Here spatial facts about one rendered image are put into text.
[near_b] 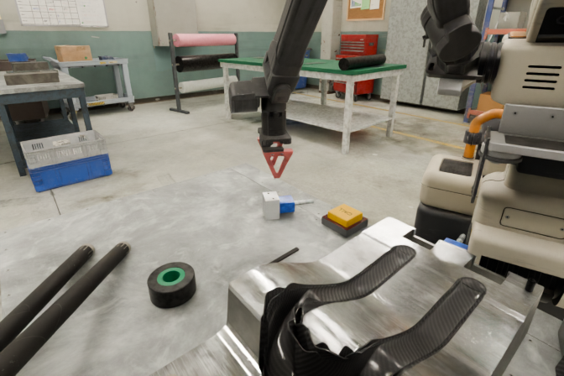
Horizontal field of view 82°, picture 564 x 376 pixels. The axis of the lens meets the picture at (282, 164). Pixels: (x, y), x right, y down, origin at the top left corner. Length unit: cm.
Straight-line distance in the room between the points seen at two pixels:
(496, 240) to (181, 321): 69
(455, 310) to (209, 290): 40
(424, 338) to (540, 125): 50
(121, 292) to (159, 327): 12
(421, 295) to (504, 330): 10
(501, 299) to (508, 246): 35
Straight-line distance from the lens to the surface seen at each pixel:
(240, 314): 45
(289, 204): 82
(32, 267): 84
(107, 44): 670
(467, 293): 57
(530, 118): 82
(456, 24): 68
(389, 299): 52
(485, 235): 91
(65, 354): 63
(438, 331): 51
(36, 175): 337
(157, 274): 65
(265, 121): 74
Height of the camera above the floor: 123
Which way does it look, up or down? 22 degrees down
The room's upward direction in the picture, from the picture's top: straight up
